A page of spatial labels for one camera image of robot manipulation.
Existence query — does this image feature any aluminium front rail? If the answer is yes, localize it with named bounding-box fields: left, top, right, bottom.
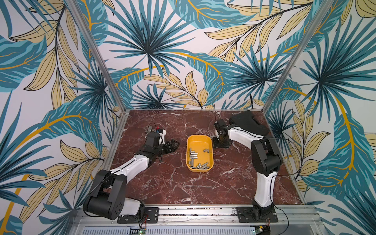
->
left=69, top=204, right=328, bottom=235

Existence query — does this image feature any black tool case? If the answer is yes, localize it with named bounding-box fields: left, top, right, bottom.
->
left=229, top=110, right=269, bottom=136

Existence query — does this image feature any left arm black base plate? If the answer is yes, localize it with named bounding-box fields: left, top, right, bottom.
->
left=117, top=207, right=159, bottom=225

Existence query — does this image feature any aluminium frame post left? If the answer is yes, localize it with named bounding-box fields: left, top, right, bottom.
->
left=66, top=0, right=126, bottom=113

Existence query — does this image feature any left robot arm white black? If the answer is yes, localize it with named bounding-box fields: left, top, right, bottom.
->
left=83, top=131, right=180, bottom=222

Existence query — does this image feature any aluminium frame post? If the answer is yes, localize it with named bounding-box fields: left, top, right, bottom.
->
left=66, top=0, right=126, bottom=113
left=262, top=0, right=334, bottom=114

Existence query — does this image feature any yellow plastic storage tray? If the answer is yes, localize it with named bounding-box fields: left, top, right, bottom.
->
left=186, top=135, right=214, bottom=173

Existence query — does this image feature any silver socket pile in tray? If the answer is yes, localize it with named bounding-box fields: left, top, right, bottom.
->
left=187, top=148, right=210, bottom=170

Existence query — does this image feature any steel valve with red handwheel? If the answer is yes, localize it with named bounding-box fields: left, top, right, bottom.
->
left=146, top=123, right=166, bottom=137

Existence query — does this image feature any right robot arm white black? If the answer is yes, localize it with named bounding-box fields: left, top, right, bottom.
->
left=212, top=117, right=283, bottom=222

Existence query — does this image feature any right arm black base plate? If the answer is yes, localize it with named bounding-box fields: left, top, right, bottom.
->
left=236, top=206, right=279, bottom=224

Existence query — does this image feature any aluminium frame post right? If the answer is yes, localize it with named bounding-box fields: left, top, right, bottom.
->
left=262, top=0, right=334, bottom=114

